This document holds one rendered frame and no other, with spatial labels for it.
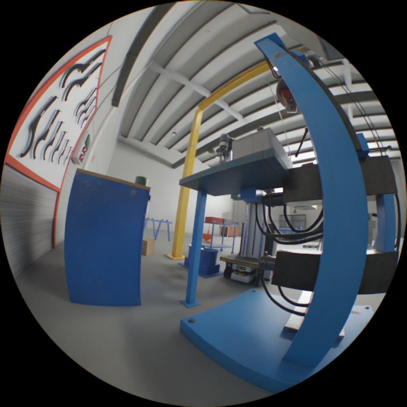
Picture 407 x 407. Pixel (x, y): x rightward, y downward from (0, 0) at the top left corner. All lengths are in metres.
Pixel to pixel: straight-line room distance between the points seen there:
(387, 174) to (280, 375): 0.99
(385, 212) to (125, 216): 1.49
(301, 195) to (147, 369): 1.15
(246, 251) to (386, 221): 1.79
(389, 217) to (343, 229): 0.41
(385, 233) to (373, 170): 0.31
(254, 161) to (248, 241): 1.57
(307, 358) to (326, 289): 0.34
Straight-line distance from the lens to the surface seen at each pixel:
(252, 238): 2.05
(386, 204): 0.86
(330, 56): 0.57
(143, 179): 1.02
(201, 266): 2.08
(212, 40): 6.52
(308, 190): 0.79
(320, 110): 0.75
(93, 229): 0.97
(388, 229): 0.86
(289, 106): 1.45
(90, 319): 1.07
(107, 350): 0.88
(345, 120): 0.91
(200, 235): 1.09
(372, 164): 0.90
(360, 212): 0.55
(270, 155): 0.61
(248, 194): 0.97
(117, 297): 1.14
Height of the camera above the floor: 0.71
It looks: 10 degrees up
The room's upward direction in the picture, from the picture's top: 7 degrees clockwise
